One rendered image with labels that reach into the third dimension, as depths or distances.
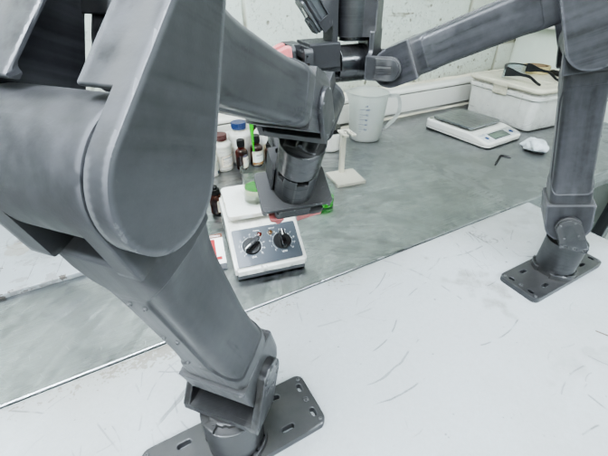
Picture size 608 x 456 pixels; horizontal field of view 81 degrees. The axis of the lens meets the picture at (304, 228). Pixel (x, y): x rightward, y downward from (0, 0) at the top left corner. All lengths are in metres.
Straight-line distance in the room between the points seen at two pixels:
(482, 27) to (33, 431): 0.76
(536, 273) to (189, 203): 0.67
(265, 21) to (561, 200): 0.87
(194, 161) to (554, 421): 0.52
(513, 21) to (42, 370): 0.78
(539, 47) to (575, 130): 1.27
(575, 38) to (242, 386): 0.55
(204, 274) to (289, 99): 0.16
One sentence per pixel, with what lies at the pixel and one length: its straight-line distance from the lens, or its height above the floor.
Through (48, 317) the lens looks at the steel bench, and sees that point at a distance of 0.71.
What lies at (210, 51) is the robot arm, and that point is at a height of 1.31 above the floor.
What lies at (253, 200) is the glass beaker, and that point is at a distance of 0.67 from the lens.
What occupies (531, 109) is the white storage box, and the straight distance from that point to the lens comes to 1.48.
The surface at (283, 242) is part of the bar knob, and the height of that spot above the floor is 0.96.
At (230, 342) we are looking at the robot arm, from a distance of 0.30.
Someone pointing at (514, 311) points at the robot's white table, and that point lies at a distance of 0.68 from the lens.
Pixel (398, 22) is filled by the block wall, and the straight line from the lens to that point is 1.44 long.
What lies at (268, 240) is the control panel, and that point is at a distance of 0.65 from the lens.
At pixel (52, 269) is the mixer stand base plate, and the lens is 0.79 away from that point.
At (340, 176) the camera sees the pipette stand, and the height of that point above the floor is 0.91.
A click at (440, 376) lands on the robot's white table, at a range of 0.55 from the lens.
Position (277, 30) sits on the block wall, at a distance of 1.19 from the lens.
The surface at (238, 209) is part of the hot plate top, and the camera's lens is 0.67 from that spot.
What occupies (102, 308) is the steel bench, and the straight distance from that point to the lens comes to 0.68.
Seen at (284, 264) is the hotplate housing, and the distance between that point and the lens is 0.64.
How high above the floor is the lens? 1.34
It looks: 35 degrees down
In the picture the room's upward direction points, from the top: straight up
